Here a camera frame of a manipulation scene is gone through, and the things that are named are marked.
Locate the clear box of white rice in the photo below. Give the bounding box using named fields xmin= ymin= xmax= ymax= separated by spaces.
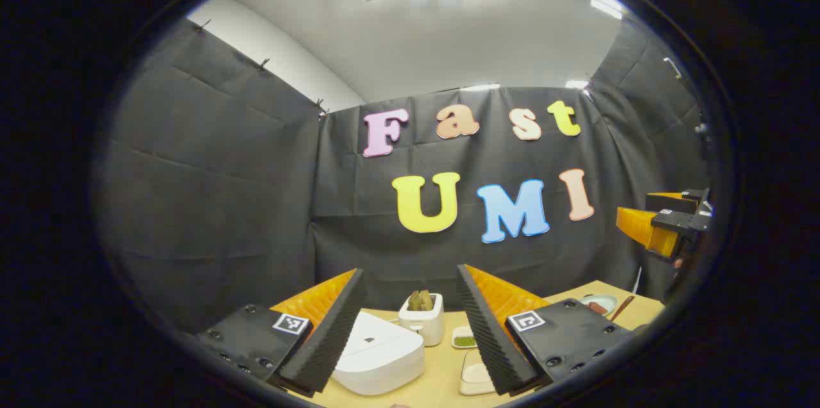
xmin=459 ymin=349 xmax=497 ymax=396

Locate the white rice cooker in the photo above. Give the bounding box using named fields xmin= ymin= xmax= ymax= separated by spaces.
xmin=332 ymin=311 xmax=425 ymax=396

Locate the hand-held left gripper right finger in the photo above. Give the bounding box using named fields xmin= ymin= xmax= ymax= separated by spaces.
xmin=456 ymin=264 xmax=635 ymax=396

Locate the pale green plate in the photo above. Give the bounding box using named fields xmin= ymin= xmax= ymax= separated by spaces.
xmin=580 ymin=295 xmax=619 ymax=318

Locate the white toaster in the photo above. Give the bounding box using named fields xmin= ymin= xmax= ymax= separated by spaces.
xmin=398 ymin=293 xmax=445 ymax=347

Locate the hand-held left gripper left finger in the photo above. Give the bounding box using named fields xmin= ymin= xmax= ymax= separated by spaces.
xmin=195 ymin=268 xmax=367 ymax=398

